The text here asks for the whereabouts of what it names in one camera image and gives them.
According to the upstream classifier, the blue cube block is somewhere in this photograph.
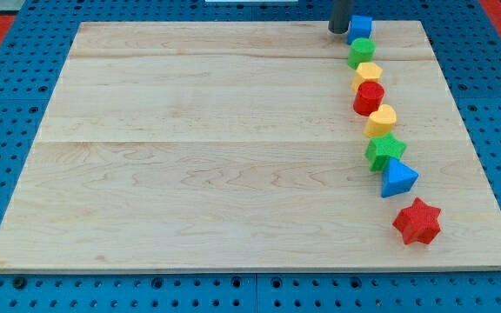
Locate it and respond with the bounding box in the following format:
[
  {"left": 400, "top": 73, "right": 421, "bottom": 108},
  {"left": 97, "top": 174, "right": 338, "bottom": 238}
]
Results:
[{"left": 347, "top": 15, "right": 373, "bottom": 45}]

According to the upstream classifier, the light wooden board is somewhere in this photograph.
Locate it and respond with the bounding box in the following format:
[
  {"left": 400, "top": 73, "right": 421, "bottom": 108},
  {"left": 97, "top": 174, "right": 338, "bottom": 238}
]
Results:
[{"left": 0, "top": 21, "right": 501, "bottom": 274}]

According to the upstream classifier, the green star block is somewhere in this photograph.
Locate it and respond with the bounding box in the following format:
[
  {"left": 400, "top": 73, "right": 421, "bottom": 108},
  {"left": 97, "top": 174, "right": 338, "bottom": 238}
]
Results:
[{"left": 364, "top": 132, "right": 407, "bottom": 171}]

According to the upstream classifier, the red cylinder block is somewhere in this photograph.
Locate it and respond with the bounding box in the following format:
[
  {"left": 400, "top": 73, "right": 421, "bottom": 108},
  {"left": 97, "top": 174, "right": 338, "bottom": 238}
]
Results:
[{"left": 353, "top": 82, "right": 385, "bottom": 117}]

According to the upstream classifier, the yellow heart block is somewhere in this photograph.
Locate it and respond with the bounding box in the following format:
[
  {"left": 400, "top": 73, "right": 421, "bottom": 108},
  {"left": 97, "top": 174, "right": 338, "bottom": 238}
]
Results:
[{"left": 364, "top": 104, "right": 397, "bottom": 137}]

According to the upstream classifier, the yellow hexagon block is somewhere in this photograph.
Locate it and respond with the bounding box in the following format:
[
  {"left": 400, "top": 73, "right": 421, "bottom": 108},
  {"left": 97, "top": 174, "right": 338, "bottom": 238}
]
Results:
[{"left": 351, "top": 62, "right": 383, "bottom": 91}]

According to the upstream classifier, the blue triangle block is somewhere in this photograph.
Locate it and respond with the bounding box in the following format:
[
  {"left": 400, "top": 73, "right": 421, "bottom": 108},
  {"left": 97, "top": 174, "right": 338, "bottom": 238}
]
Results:
[{"left": 381, "top": 157, "right": 419, "bottom": 197}]

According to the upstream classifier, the green cylinder block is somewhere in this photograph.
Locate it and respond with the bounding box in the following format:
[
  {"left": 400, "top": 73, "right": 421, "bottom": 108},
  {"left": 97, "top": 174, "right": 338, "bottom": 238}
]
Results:
[{"left": 347, "top": 37, "right": 376, "bottom": 70}]

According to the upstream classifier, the grey cylindrical pointer tool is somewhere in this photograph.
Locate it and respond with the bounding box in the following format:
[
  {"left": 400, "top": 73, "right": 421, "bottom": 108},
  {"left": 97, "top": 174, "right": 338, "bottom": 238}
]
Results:
[{"left": 328, "top": 0, "right": 353, "bottom": 35}]

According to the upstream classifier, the red star block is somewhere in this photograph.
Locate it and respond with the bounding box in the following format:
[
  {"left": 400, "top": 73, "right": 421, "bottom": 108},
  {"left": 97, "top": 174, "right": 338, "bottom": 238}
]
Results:
[{"left": 392, "top": 197, "right": 442, "bottom": 244}]

